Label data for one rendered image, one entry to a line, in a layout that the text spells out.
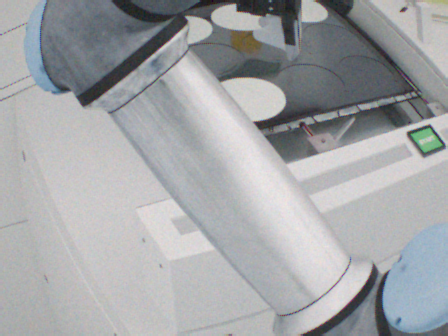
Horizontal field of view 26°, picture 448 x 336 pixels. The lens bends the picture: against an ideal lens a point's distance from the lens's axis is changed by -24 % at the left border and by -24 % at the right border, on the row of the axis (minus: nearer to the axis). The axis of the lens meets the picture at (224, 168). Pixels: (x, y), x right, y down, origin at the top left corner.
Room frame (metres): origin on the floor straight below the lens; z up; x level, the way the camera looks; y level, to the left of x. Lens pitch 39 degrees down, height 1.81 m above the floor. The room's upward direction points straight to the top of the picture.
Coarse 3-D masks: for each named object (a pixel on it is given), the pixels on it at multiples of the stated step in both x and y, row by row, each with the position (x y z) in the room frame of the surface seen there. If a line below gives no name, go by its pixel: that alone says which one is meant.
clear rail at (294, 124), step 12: (396, 96) 1.31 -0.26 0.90; (408, 96) 1.32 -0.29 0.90; (348, 108) 1.27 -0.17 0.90; (360, 108) 1.27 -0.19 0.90; (372, 108) 1.28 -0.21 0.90; (300, 120) 1.23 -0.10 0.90; (312, 120) 1.24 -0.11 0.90; (324, 120) 1.24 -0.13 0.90; (264, 132) 1.21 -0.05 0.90; (276, 132) 1.21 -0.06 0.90
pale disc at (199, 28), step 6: (192, 18) 1.52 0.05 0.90; (198, 18) 1.52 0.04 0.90; (192, 24) 1.50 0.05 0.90; (198, 24) 1.49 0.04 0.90; (204, 24) 1.49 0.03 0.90; (210, 24) 1.49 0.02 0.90; (192, 30) 1.47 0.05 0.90; (198, 30) 1.47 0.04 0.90; (204, 30) 1.47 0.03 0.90; (210, 30) 1.47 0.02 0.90; (192, 36) 1.45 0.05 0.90; (198, 36) 1.45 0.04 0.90; (204, 36) 1.45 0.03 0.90; (192, 42) 1.43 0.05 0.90
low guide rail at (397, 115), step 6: (384, 108) 1.38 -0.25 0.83; (390, 108) 1.36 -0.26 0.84; (396, 108) 1.35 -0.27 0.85; (402, 108) 1.35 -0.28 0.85; (390, 114) 1.36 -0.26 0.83; (396, 114) 1.34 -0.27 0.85; (402, 114) 1.34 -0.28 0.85; (396, 120) 1.34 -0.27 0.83; (402, 120) 1.32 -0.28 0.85; (408, 120) 1.32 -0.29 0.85; (396, 126) 1.34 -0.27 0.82
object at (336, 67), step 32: (224, 32) 1.46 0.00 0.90; (320, 32) 1.49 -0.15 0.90; (352, 32) 1.50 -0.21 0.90; (224, 64) 1.37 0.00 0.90; (256, 64) 1.37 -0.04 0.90; (288, 64) 1.37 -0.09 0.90; (320, 64) 1.38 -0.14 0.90; (352, 64) 1.39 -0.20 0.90; (384, 64) 1.41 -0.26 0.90; (288, 96) 1.29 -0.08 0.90; (320, 96) 1.30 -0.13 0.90; (352, 96) 1.30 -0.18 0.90; (384, 96) 1.31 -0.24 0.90
